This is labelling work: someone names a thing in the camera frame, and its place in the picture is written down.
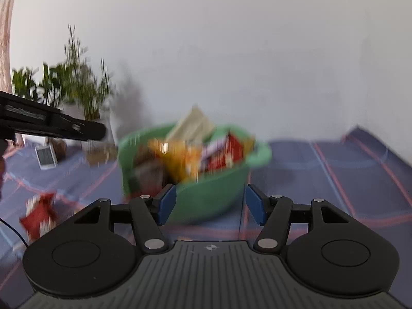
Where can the red tea packet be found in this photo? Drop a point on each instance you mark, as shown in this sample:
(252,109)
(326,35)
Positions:
(225,154)

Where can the red white patterned packet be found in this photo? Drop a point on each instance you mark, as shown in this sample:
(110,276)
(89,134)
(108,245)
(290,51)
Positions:
(40,215)

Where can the white digital clock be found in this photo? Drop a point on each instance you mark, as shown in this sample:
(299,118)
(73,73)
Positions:
(45,157)

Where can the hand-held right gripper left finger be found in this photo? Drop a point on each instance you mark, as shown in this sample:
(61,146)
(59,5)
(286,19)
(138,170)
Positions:
(167,204)

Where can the cream milk tea sachet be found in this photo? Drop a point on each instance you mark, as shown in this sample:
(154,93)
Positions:
(191,125)

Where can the blue plaid tablecloth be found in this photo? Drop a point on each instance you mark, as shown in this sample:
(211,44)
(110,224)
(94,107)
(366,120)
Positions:
(322,183)

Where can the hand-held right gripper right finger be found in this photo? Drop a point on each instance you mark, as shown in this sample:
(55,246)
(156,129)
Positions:
(256,204)

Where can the yellow snack packet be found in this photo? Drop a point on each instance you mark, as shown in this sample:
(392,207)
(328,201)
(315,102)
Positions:
(177,161)

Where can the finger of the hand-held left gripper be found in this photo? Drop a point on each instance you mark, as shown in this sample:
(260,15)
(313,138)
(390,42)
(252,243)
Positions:
(64,125)

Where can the green plastic bowl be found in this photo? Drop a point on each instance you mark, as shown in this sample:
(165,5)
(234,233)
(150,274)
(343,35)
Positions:
(209,199)

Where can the green bag of red dates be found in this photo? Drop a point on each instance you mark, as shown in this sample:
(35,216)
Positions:
(148,173)

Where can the tall plant in clear jar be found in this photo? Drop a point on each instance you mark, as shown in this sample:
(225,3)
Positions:
(87,96)

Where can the leafy plant in round vase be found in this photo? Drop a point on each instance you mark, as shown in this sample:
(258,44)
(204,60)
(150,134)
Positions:
(29,80)

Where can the pink patterned curtain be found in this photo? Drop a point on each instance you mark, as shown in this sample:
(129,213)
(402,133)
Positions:
(6,38)

